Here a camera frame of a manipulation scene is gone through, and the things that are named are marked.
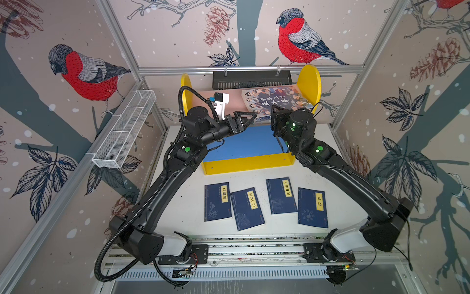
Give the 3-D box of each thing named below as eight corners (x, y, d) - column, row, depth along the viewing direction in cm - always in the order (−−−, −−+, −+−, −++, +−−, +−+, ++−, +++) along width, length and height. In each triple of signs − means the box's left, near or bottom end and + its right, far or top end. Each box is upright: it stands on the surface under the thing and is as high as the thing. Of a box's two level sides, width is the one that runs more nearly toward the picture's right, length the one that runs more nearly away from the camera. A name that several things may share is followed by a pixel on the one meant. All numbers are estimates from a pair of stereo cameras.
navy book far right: (298, 223, 83) (299, 222, 82) (298, 188, 94) (299, 187, 92) (326, 229, 82) (328, 228, 80) (323, 193, 93) (324, 191, 91)
